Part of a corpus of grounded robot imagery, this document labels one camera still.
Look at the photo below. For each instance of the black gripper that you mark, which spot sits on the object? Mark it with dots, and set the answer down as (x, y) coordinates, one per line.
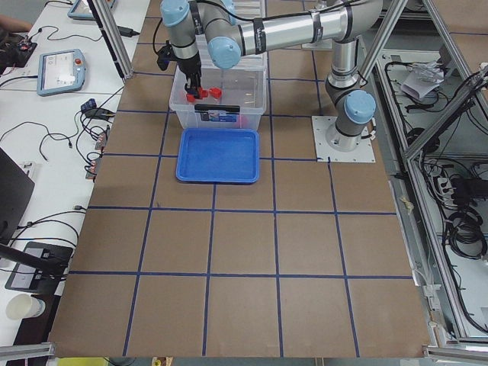
(189, 68)

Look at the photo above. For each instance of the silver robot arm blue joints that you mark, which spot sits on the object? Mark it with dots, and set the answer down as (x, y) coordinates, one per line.
(311, 55)

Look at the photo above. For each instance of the clear plastic storage box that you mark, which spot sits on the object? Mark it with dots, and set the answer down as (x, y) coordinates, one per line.
(230, 98)

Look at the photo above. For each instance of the blue plastic tray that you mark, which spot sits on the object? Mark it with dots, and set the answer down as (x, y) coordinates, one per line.
(212, 155)

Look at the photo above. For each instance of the teach pendant at top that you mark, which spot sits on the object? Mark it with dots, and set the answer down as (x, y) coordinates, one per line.
(80, 10)

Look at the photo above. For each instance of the teach pendant with red button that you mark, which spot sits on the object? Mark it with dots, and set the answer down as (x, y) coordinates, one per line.
(60, 72)

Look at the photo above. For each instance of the black laptop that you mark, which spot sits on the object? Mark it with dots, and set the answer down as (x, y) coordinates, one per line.
(16, 190)

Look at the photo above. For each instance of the white paper cup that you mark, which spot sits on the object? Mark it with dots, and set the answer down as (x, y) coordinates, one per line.
(24, 306)

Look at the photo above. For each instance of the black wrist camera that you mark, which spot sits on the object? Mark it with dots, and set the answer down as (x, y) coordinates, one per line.
(164, 57)

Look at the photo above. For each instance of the aluminium frame post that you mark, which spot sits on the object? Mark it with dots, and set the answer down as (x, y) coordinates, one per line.
(111, 35)

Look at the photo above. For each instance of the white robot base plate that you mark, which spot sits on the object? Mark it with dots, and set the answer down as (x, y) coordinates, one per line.
(331, 146)

